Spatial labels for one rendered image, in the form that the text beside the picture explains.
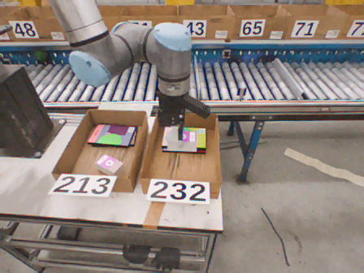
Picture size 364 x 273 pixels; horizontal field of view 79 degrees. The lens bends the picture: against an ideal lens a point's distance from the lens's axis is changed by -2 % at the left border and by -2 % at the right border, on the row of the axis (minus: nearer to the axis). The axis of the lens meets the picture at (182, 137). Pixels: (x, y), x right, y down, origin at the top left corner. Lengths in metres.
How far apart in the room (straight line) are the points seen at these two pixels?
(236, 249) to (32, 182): 1.19
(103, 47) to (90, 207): 0.56
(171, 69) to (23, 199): 0.73
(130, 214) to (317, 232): 1.34
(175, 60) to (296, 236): 1.46
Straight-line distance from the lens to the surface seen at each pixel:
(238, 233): 1.64
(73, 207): 0.91
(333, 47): 2.03
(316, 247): 1.79
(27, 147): 1.18
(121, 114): 1.10
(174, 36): 0.55
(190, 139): 0.76
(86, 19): 0.53
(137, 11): 2.01
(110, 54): 0.55
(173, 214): 0.82
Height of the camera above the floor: 1.47
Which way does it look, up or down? 43 degrees down
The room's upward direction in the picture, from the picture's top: straight up
